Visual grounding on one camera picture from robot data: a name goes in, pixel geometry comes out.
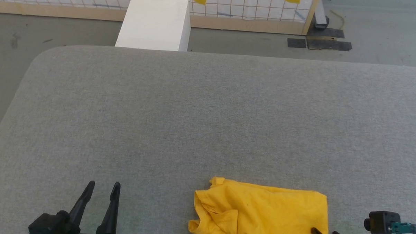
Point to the grey metal stand foot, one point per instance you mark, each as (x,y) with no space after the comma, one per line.
(321,17)

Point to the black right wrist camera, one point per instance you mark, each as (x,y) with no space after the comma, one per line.
(382,221)

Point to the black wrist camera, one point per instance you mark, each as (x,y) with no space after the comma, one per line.
(48,225)
(382,221)

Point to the white rectangular block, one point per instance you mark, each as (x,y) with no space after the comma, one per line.
(154,25)

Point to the small black floor mat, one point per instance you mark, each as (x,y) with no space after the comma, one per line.
(296,43)

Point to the yellow printed t-shirt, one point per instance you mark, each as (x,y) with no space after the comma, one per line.
(260,212)

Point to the lemon print partition panel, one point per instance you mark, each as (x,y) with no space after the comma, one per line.
(239,10)

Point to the large black floor mat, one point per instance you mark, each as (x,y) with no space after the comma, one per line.
(330,43)

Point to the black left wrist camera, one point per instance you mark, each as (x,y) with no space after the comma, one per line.
(48,225)

